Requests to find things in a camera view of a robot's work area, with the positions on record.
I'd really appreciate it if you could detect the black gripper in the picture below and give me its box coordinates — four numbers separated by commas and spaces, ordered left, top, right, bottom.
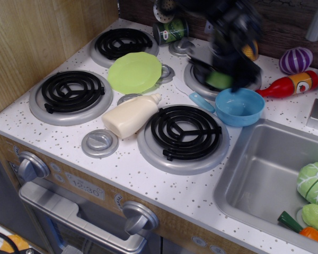
187, 37, 261, 93

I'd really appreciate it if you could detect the green toy pear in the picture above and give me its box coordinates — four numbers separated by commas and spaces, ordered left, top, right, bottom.
206, 71, 233, 90

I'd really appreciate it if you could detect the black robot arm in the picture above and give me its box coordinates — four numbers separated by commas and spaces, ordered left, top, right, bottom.
153, 1, 261, 92

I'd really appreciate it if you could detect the blue plastic bowl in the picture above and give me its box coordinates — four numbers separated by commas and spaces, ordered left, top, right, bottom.
215, 88, 265, 127

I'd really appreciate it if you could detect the back right stove burner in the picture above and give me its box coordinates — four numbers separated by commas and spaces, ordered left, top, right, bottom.
183, 59, 262, 99

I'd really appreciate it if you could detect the stove burner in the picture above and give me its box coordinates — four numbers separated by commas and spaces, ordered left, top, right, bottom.
29, 70, 113, 126
137, 105, 230, 175
90, 28, 159, 68
183, 59, 262, 99

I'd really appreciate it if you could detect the yellow toy corn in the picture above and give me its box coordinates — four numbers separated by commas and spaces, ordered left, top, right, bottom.
242, 40, 259, 61

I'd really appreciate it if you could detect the silver slotted spatula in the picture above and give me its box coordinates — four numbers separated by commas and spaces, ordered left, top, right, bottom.
204, 20, 214, 34

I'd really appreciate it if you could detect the back silver stovetop knob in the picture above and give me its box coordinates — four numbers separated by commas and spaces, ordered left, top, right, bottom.
169, 37, 195, 57

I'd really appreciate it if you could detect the silver stovetop knob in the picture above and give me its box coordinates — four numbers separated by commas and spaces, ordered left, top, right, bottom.
81, 129, 119, 158
169, 37, 195, 57
117, 94, 141, 105

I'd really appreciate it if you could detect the silver knob under plate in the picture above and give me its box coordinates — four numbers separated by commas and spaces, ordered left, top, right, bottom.
156, 64, 175, 85

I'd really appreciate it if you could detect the red toy ketchup bottle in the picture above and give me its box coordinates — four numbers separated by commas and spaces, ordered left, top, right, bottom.
256, 70, 318, 98

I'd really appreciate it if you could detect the green toy can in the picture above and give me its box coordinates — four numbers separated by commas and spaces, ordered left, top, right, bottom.
152, 18, 189, 45

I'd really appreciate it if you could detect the purple striped toy onion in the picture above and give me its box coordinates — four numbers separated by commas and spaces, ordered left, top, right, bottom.
279, 47, 313, 75

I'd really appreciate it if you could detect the front right stove burner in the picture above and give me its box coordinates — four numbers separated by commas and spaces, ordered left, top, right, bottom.
137, 105, 230, 175

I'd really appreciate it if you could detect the silver perforated ladle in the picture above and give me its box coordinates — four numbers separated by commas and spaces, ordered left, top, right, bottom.
153, 0, 176, 23

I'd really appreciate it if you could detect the light green plate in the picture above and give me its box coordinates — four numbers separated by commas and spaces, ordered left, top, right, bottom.
108, 52, 162, 94

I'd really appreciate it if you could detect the middle silver stovetop knob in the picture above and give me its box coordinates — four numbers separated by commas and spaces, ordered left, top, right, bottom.
117, 94, 141, 105

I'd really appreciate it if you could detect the cream toy bottle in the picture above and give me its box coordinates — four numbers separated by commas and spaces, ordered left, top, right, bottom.
102, 93, 162, 139

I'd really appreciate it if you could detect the silver sink basin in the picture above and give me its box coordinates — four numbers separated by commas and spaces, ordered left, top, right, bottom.
214, 119, 318, 253

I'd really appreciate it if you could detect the back left stove burner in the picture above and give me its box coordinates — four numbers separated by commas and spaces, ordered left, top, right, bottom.
90, 28, 159, 68

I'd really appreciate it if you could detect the green toy cabbage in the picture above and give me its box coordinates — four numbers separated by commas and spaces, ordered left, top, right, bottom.
297, 162, 318, 205

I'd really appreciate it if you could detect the front silver stovetop knob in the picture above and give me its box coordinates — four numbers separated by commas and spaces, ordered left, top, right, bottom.
81, 129, 119, 158

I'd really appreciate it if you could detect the front left stove burner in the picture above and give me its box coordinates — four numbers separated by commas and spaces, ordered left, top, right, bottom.
29, 70, 113, 126

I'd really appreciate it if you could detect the right oven dial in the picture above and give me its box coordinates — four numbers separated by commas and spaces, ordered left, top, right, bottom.
122, 201, 159, 235

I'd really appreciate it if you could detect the oven dial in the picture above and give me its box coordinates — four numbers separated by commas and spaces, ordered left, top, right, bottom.
17, 151, 50, 182
122, 201, 159, 235

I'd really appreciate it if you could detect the small green toy vegetable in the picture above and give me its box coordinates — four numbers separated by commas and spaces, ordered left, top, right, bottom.
302, 204, 318, 230

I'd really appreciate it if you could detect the orange toy carrot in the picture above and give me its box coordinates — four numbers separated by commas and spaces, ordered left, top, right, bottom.
278, 211, 318, 242

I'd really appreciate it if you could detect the oven clock display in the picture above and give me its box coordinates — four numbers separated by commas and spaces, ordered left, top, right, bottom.
65, 172, 105, 201

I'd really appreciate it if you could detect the left oven dial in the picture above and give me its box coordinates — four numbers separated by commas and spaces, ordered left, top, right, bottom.
17, 151, 50, 182

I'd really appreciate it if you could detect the yellow object on floor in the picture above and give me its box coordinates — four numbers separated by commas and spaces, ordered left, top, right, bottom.
0, 235, 30, 253

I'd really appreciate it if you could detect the blue handled toy knife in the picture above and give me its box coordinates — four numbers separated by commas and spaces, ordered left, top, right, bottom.
173, 76, 215, 113

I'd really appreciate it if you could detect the silver oven door handle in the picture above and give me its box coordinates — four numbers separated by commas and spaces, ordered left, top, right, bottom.
19, 182, 150, 253

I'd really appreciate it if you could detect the black cable on floor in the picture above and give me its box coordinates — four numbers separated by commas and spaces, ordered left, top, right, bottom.
0, 229, 19, 252

